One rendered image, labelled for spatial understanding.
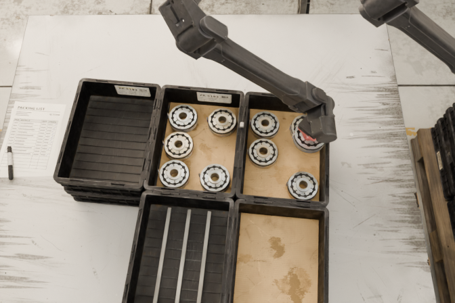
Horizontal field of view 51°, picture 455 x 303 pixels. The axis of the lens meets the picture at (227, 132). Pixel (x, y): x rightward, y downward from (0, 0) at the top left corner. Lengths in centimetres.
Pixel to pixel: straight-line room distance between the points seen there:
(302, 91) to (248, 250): 59
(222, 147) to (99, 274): 61
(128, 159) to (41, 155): 39
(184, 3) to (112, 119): 83
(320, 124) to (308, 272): 52
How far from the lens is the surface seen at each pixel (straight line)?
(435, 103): 298
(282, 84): 122
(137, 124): 178
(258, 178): 166
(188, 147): 168
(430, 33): 122
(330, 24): 220
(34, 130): 203
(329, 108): 134
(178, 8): 109
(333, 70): 206
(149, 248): 162
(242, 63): 114
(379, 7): 112
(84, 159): 177
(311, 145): 152
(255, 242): 160
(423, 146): 265
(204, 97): 174
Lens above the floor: 239
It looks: 64 degrees down
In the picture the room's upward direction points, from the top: 1 degrees counter-clockwise
